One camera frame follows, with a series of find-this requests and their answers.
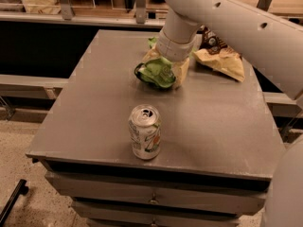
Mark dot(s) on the black bar floor left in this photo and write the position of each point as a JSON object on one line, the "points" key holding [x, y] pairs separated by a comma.
{"points": [[20, 189]]}

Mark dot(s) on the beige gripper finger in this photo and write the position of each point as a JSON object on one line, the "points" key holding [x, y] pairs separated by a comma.
{"points": [[152, 54], [179, 70]]}

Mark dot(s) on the drawer brass knob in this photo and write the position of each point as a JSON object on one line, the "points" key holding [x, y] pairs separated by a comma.
{"points": [[153, 200], [153, 224]]}

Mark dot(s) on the lower drawer brass knob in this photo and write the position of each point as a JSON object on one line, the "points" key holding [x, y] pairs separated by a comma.
{"points": [[153, 224]]}

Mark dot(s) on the grey drawer cabinet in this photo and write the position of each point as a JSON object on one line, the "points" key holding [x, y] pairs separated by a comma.
{"points": [[218, 151]]}

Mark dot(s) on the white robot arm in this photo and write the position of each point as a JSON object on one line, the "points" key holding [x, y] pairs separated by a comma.
{"points": [[275, 46]]}

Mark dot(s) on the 7up soda can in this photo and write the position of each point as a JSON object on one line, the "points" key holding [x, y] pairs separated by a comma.
{"points": [[145, 131]]}

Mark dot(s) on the grey metal railing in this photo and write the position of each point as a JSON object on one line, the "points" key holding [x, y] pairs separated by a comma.
{"points": [[133, 11]]}

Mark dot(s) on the brown sea salt chip bag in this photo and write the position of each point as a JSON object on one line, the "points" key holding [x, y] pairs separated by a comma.
{"points": [[217, 55]]}

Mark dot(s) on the top drawer brass knob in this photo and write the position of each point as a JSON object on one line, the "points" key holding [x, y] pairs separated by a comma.
{"points": [[153, 200]]}

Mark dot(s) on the green rice chip bag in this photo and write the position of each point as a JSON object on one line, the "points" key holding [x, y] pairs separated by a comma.
{"points": [[157, 73]]}

